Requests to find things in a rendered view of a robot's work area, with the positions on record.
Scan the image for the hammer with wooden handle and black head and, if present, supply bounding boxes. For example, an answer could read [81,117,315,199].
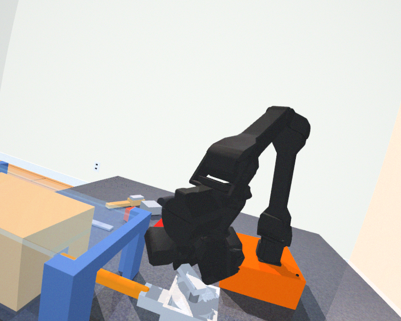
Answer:
[157,196,174,208]

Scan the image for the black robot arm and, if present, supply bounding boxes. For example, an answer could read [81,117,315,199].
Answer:
[162,106,311,285]

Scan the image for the blue rectangular frame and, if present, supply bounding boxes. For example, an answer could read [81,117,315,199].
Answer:
[54,210,152,321]

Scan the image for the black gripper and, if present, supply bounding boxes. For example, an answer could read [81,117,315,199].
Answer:
[144,226,243,271]

